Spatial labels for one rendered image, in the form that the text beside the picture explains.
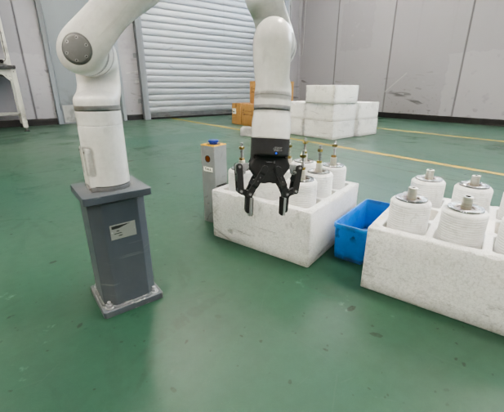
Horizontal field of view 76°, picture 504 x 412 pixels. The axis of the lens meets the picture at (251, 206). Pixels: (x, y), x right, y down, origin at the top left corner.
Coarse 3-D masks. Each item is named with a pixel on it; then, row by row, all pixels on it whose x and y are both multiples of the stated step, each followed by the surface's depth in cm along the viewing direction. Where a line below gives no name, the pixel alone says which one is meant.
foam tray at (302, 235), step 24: (216, 192) 113; (336, 192) 111; (216, 216) 116; (240, 216) 109; (264, 216) 103; (288, 216) 98; (312, 216) 93; (336, 216) 109; (240, 240) 113; (264, 240) 106; (288, 240) 100; (312, 240) 97
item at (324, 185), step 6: (306, 174) 108; (312, 174) 106; (318, 174) 106; (324, 174) 106; (330, 174) 106; (318, 180) 105; (324, 180) 105; (330, 180) 106; (318, 186) 106; (324, 186) 106; (330, 186) 107; (318, 192) 107; (324, 192) 107; (330, 192) 109
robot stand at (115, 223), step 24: (96, 192) 71; (120, 192) 71; (144, 192) 74; (96, 216) 71; (120, 216) 73; (144, 216) 79; (96, 240) 73; (120, 240) 75; (144, 240) 79; (96, 264) 75; (120, 264) 76; (144, 264) 80; (96, 288) 84; (120, 288) 78; (144, 288) 82; (120, 312) 79
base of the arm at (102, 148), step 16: (80, 112) 66; (96, 112) 66; (112, 112) 68; (80, 128) 68; (96, 128) 67; (112, 128) 69; (80, 144) 70; (96, 144) 68; (112, 144) 70; (96, 160) 69; (112, 160) 70; (96, 176) 71; (112, 176) 71; (128, 176) 76
